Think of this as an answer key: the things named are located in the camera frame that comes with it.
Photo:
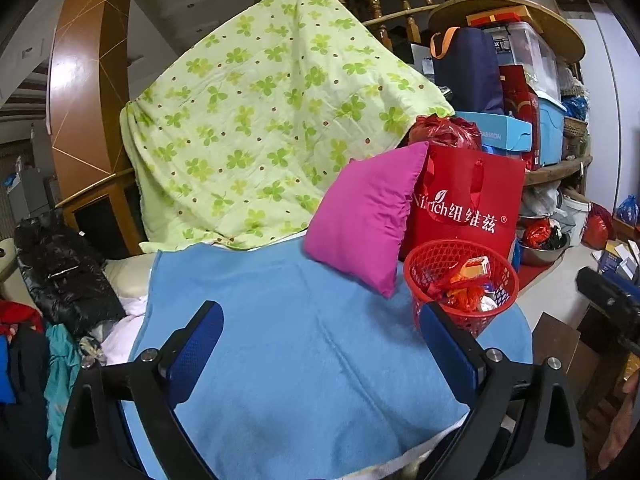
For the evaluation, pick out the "red black plastic bag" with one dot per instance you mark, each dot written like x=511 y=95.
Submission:
x=540 y=232

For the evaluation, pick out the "red plastic mesh basket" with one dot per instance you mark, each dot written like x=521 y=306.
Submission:
x=415 y=282

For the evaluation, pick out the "cream sofa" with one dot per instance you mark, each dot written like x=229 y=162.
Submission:
x=125 y=270

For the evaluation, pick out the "blue plastic bag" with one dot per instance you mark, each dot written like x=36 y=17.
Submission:
x=627 y=209

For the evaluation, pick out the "pale tissue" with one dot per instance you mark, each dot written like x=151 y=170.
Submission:
x=488 y=304

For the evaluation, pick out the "blue shoe box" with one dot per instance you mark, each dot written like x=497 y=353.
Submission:
x=500 y=132

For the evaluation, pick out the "red twisted wrapper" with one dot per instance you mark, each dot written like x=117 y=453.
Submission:
x=465 y=296

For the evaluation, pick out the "blue white carton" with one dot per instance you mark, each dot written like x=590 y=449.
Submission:
x=610 y=260

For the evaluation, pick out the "wooden stool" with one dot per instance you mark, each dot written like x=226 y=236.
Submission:
x=602 y=365

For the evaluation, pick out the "orange white carton box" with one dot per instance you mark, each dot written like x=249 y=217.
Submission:
x=477 y=266

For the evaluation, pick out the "teal cloth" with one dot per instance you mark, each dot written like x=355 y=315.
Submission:
x=60 y=375

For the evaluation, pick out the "white bucket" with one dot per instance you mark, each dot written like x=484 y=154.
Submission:
x=575 y=215

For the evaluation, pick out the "round wooden shelf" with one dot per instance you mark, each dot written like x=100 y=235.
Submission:
x=562 y=27

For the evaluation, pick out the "metal bowl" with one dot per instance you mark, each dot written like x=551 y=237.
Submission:
x=540 y=255

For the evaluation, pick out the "light blue storage bin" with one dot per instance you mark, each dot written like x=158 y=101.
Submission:
x=550 y=125

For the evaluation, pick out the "red shopping bag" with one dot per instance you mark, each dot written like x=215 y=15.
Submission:
x=465 y=200

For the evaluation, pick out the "red gift box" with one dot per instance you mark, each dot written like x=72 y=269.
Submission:
x=520 y=105

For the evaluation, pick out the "blue blanket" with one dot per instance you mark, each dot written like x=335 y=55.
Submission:
x=300 y=335

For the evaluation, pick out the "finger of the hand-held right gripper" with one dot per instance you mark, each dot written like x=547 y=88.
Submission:
x=622 y=335
x=600 y=287

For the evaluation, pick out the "brown cardboard box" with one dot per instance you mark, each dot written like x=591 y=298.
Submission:
x=555 y=340

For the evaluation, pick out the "black puffer jacket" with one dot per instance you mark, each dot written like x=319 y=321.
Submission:
x=60 y=270

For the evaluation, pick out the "grey cabinet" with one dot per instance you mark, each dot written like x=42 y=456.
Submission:
x=25 y=195

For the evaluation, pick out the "pink pillow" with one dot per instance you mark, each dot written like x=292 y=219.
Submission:
x=365 y=220

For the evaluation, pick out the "green clover quilt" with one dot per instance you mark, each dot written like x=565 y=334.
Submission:
x=250 y=125

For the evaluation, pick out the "red cloth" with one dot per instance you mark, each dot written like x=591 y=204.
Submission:
x=15 y=315

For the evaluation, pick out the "white cloth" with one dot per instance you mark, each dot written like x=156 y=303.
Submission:
x=125 y=330

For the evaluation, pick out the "blue cloth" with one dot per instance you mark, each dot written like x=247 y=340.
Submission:
x=5 y=375

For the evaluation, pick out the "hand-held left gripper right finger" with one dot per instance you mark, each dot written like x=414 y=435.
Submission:
x=450 y=355

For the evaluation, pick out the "orange foil wrapper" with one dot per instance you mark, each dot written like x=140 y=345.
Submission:
x=452 y=280

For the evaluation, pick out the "flat orange red box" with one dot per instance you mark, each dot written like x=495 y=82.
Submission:
x=500 y=16

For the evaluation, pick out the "person's right hand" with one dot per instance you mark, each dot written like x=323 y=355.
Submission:
x=622 y=420

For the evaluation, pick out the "clear plastic storage box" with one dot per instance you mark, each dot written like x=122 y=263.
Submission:
x=530 y=55

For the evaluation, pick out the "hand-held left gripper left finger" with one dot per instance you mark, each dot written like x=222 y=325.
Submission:
x=197 y=345

